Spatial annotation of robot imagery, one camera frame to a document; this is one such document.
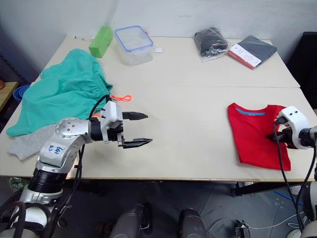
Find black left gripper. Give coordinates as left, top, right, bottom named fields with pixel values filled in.
left=107, top=112, right=154, bottom=150

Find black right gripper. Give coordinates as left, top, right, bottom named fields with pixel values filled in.
left=266, top=125, right=295, bottom=146

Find red t-shirt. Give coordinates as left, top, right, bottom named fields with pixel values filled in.
left=227, top=103, right=292, bottom=172

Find green shorts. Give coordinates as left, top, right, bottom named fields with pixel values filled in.
left=6, top=49, right=113, bottom=138

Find blue stick on floor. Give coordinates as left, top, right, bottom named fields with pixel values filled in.
left=274, top=190, right=304, bottom=206

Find dark packaged garment with card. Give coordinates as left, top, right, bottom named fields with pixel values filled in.
left=227, top=35, right=278, bottom=70

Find clear container with blue-rimmed lid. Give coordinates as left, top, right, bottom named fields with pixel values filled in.
left=114, top=25, right=155, bottom=66

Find dark rounded shape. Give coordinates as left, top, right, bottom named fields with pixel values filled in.
left=178, top=208, right=208, bottom=238
left=108, top=203, right=152, bottom=238

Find green rectangular box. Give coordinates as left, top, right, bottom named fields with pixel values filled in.
left=88, top=26, right=113, bottom=59

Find grey sock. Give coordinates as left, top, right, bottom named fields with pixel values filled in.
left=7, top=123, right=58, bottom=162

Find black garment in plastic bag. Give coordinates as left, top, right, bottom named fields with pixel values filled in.
left=194, top=26, right=231, bottom=63

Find green crinkled bag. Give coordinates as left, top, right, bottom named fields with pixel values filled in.
left=6, top=177, right=31, bottom=192

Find wooden side table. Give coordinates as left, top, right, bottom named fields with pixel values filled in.
left=0, top=81, right=19, bottom=110

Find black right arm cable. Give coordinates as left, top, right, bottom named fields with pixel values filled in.
left=273, top=116, right=317, bottom=233

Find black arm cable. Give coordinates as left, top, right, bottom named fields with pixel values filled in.
left=51, top=95, right=111, bottom=226
left=273, top=116, right=317, bottom=233

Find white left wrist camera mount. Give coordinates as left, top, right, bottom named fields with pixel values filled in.
left=100, top=101, right=124, bottom=145

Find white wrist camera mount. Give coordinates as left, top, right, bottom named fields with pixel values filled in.
left=100, top=101, right=124, bottom=145
left=276, top=106, right=311, bottom=150

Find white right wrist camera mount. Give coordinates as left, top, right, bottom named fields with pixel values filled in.
left=276, top=106, right=311, bottom=150

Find orange cord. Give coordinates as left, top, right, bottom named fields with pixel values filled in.
left=110, top=94, right=133, bottom=102

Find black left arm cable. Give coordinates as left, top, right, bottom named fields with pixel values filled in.
left=51, top=95, right=111, bottom=226

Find black table frame beam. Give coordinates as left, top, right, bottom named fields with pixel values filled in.
left=232, top=181, right=308, bottom=198

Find white floor cable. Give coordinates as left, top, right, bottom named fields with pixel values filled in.
left=207, top=212, right=306, bottom=234

